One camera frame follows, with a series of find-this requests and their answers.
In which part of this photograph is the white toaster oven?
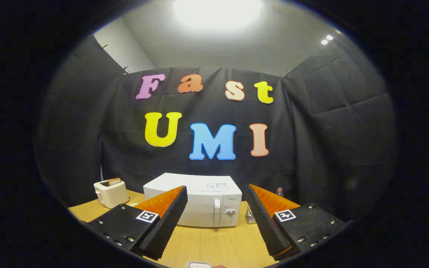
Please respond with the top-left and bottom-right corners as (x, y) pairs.
(143, 172), (243, 228)

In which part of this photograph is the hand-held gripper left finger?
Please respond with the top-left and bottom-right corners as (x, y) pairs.
(87, 185), (188, 261)

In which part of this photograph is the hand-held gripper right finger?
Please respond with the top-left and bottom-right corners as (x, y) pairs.
(245, 184), (347, 261)

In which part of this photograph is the cream toaster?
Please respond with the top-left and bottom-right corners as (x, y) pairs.
(93, 179), (130, 209)

